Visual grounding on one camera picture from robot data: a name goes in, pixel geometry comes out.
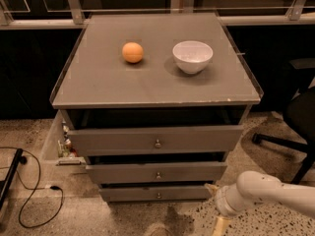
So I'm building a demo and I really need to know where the grey bottom drawer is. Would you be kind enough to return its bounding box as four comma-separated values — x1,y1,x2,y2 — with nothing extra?
99,183,212,203

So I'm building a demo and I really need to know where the black flat device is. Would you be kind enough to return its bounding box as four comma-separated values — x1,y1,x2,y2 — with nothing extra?
0,148,23,209

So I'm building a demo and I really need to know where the grey middle drawer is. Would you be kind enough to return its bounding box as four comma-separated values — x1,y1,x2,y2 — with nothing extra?
86,152,227,184

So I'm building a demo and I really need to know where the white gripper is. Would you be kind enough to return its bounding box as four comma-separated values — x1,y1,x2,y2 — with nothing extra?
205,184,243,236

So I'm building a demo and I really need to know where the grey drawer cabinet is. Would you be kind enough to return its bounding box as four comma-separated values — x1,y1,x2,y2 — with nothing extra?
51,14,262,190

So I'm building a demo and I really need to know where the grey drawer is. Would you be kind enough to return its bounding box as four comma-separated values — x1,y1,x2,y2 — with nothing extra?
99,183,212,203
62,107,243,156
86,152,227,184

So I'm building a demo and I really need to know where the grey top drawer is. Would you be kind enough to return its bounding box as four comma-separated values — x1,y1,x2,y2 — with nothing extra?
62,107,243,156

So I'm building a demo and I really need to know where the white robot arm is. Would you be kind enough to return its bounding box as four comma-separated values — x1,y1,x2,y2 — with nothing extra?
205,171,315,236

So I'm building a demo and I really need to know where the black cable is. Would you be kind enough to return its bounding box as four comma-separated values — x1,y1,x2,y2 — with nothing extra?
0,147,65,229

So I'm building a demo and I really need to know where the black office chair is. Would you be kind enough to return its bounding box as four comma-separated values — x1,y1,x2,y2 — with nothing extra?
251,57,315,186

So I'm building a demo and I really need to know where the metal window railing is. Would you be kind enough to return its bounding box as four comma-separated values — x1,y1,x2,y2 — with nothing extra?
0,0,315,30

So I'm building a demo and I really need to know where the orange ball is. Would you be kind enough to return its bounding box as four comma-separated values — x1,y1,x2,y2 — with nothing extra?
122,42,144,64

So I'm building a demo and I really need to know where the clear plastic storage bin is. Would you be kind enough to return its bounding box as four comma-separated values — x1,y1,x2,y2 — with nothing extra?
40,112,86,166

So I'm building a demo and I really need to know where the white bowl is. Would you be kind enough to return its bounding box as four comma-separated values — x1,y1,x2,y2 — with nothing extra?
172,40,214,75

